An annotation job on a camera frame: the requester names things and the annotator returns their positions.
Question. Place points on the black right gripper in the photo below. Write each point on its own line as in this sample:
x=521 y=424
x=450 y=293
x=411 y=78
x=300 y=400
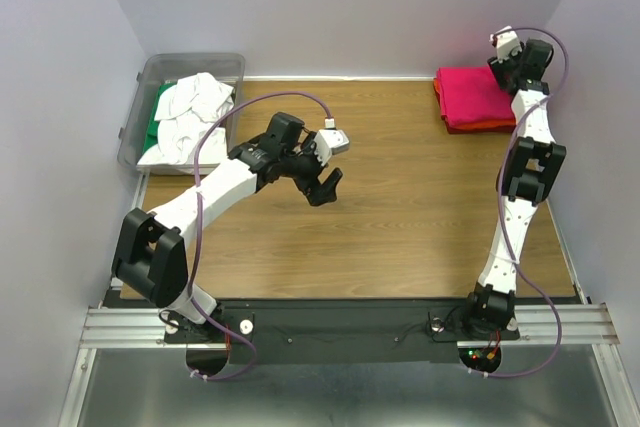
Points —
x=497 y=67

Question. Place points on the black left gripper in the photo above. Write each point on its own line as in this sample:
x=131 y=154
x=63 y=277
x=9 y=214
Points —
x=317 y=193

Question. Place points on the pink t shirt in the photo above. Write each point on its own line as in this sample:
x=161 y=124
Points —
x=475 y=97

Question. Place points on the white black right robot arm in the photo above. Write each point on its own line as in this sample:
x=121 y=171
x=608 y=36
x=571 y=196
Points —
x=525 y=179

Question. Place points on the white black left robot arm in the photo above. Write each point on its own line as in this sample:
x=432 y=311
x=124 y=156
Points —
x=151 y=251

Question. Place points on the dark red folded t shirt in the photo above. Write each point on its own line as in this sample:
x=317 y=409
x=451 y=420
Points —
x=475 y=131

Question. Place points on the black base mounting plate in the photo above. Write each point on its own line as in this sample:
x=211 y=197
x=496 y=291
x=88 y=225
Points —
x=339 y=331

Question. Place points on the white t shirt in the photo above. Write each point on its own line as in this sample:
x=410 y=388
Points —
x=182 y=113

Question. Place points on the clear plastic bin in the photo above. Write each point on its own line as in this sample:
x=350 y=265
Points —
x=162 y=69

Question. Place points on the small electronics board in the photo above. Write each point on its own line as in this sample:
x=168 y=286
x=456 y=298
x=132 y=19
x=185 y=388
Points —
x=483 y=356

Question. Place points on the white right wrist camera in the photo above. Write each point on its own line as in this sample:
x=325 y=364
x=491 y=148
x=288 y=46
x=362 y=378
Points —
x=506 y=43

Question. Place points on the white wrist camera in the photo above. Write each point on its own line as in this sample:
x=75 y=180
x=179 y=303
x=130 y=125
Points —
x=506 y=43
x=329 y=142

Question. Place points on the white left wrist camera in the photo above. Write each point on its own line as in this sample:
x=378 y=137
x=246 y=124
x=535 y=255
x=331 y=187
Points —
x=329 y=142

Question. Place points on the aluminium frame rail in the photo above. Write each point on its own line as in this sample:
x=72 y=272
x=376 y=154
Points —
x=123 y=328

